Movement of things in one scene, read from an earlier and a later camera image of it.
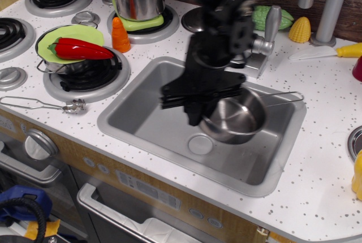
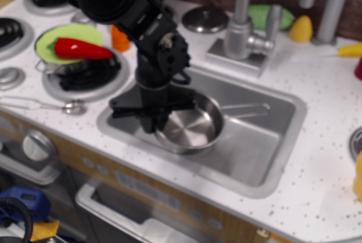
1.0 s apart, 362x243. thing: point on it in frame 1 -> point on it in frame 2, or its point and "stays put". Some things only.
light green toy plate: x=81 y=33 stays put
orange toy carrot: x=120 y=40 stays put
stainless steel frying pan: x=236 y=118 -> x=195 y=127
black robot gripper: x=206 y=72 -> x=152 y=105
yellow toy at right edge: x=356 y=183 stays put
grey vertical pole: x=332 y=10 stays put
